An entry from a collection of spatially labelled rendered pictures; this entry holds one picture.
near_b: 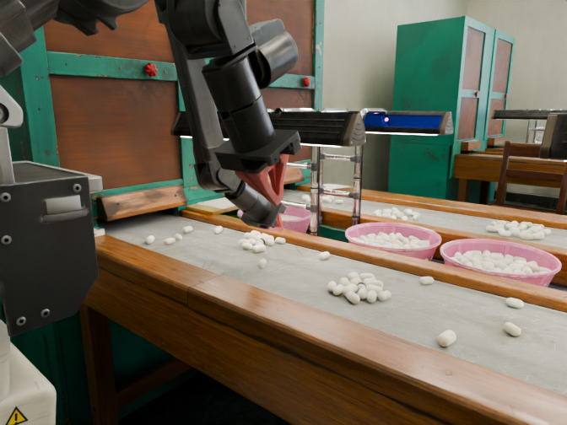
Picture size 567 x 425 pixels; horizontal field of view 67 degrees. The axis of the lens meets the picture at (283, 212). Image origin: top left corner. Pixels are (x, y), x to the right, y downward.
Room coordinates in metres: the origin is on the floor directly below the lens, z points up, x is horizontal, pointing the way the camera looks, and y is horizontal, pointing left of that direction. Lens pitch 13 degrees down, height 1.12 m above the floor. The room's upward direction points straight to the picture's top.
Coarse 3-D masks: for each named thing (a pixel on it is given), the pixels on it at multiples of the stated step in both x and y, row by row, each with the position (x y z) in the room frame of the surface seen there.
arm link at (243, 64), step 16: (256, 48) 0.54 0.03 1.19; (208, 64) 0.53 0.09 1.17; (224, 64) 0.50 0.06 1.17; (240, 64) 0.51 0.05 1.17; (256, 64) 0.55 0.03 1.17; (208, 80) 0.51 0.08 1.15; (224, 80) 0.50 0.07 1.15; (240, 80) 0.51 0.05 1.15; (256, 80) 0.56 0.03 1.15; (224, 96) 0.51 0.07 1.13; (240, 96) 0.51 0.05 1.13; (256, 96) 0.53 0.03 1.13
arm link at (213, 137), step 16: (160, 16) 0.96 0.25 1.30; (176, 48) 0.91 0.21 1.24; (176, 64) 0.92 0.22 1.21; (192, 64) 0.91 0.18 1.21; (192, 80) 0.90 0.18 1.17; (192, 96) 0.90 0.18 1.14; (208, 96) 0.92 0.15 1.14; (192, 112) 0.90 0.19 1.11; (208, 112) 0.91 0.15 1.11; (192, 128) 0.91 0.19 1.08; (208, 128) 0.90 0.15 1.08; (208, 144) 0.89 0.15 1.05; (208, 160) 0.88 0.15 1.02; (208, 176) 0.89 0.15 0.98
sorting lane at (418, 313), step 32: (160, 224) 1.40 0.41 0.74; (192, 224) 1.40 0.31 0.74; (192, 256) 1.08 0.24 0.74; (224, 256) 1.08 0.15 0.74; (256, 256) 1.08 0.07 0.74; (288, 256) 1.08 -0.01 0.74; (288, 288) 0.87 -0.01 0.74; (320, 288) 0.87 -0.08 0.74; (384, 288) 0.87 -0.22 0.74; (416, 288) 0.87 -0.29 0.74; (448, 288) 0.87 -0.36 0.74; (352, 320) 0.72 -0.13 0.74; (384, 320) 0.72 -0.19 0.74; (416, 320) 0.72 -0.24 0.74; (448, 320) 0.72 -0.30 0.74; (480, 320) 0.72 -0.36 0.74; (512, 320) 0.72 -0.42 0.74; (544, 320) 0.72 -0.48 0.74; (448, 352) 0.62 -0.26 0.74; (480, 352) 0.62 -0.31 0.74; (512, 352) 0.62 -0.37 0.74; (544, 352) 0.62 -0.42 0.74; (544, 384) 0.54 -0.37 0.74
